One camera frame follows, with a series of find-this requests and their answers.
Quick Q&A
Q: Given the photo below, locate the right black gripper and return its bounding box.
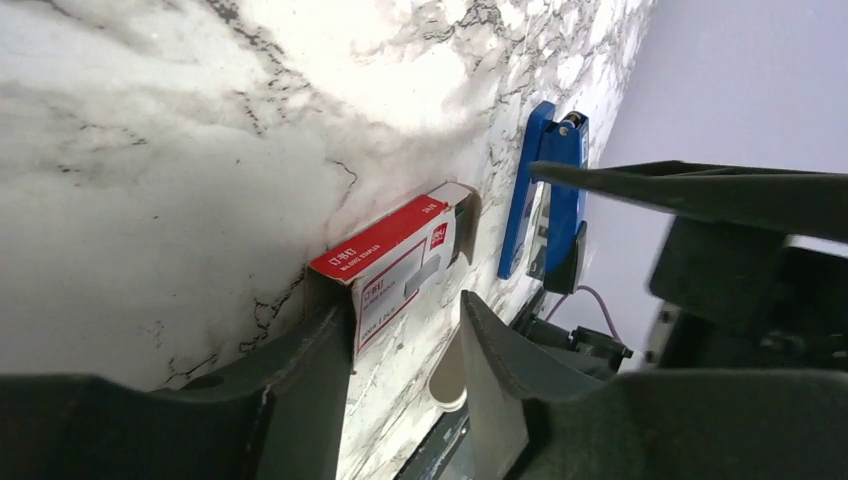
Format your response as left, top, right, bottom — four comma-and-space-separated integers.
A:
530, 161, 847, 371

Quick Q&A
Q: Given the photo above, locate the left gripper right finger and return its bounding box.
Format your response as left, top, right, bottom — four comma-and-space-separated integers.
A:
460, 290, 847, 479

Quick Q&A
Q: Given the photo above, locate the red staple box sleeve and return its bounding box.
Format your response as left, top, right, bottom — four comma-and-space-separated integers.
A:
305, 182, 481, 362

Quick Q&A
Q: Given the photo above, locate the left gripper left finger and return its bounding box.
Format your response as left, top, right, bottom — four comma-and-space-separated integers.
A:
1, 300, 355, 479

